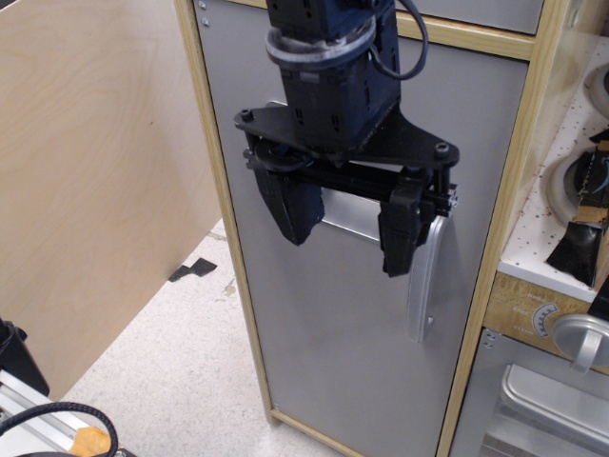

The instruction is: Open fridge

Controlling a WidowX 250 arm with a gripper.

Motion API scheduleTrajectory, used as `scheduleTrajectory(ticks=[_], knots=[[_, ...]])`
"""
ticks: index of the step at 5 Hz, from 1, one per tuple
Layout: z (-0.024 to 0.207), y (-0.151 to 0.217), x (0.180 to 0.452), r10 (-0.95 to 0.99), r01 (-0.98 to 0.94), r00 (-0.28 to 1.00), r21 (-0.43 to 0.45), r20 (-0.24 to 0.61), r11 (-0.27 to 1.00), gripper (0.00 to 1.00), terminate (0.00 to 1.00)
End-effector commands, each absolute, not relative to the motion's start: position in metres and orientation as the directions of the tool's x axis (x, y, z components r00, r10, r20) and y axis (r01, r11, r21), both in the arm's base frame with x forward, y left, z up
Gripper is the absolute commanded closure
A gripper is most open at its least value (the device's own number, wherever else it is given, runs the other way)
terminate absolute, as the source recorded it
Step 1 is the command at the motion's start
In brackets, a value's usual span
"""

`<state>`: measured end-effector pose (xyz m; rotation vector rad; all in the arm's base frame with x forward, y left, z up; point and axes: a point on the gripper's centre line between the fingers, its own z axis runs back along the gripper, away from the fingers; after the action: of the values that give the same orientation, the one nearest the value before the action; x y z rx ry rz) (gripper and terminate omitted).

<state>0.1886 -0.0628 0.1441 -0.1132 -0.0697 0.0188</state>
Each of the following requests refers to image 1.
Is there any grey toy fridge door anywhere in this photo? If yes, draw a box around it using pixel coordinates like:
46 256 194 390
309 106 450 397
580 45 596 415
196 1 528 456

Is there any silver ice dispenser panel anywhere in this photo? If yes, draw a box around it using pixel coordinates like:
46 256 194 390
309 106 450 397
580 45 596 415
263 99 405 245

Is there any plywood board panel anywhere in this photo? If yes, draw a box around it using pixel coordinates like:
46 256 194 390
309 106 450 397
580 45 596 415
1 1 220 399

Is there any black box at left edge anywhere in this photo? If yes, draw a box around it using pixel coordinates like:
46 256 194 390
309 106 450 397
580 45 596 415
1 320 49 396

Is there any white speckled stove top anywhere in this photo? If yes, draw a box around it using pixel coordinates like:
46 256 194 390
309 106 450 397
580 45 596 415
498 37 608 303

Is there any grey oven door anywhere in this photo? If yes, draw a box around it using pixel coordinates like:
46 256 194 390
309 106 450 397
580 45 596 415
450 328 608 456

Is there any black tape on stove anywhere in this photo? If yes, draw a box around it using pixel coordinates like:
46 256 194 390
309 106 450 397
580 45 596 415
546 131 608 287

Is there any grey upper freezer door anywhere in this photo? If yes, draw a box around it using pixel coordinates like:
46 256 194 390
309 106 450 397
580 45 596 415
413 0 543 35

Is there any black braided cable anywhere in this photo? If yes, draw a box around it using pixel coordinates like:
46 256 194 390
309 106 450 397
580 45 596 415
0 402 120 457

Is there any silver fridge door handle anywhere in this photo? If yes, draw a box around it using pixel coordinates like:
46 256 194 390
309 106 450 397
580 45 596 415
406 216 452 343

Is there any aluminium extrusion rail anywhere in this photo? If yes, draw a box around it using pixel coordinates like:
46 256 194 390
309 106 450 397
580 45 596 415
0 368 104 456

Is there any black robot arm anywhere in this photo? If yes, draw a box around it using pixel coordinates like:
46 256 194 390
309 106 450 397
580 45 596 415
234 1 460 277

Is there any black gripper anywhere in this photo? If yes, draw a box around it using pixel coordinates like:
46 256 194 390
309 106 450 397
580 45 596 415
234 60 460 277

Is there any orange tape piece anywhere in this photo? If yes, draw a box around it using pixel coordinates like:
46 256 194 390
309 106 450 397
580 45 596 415
69 427 111 456

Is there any silver oven knob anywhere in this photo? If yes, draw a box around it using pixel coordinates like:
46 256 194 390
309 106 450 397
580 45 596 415
552 314 608 375

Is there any black tape on floor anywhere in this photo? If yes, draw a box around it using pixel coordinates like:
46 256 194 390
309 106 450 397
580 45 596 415
168 258 217 283

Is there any wooden toy kitchen frame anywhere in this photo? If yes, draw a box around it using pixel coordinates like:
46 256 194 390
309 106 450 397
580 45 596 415
175 1 608 456

